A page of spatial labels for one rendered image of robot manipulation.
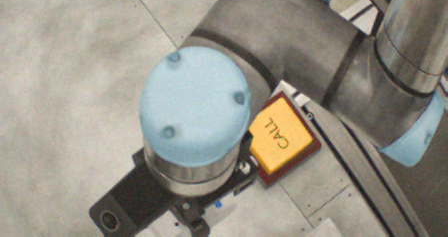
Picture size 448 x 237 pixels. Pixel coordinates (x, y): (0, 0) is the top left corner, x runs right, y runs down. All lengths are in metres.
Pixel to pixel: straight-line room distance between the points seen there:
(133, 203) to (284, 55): 0.22
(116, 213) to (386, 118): 0.29
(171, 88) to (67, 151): 0.53
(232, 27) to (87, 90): 0.52
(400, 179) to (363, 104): 1.12
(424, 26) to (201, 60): 0.19
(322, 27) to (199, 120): 0.12
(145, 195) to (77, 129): 0.35
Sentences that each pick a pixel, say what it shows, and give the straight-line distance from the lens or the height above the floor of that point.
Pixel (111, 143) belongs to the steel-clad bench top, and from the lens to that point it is 1.35.
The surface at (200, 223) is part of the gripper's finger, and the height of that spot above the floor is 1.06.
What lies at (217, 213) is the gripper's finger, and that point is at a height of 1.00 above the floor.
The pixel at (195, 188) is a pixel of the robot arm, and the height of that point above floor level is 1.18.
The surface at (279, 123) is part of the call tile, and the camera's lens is 1.32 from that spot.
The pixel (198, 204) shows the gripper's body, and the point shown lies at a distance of 1.04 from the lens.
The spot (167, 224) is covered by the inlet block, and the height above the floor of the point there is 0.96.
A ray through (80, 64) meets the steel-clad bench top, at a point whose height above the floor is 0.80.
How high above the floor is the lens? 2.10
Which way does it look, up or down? 73 degrees down
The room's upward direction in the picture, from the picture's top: 10 degrees clockwise
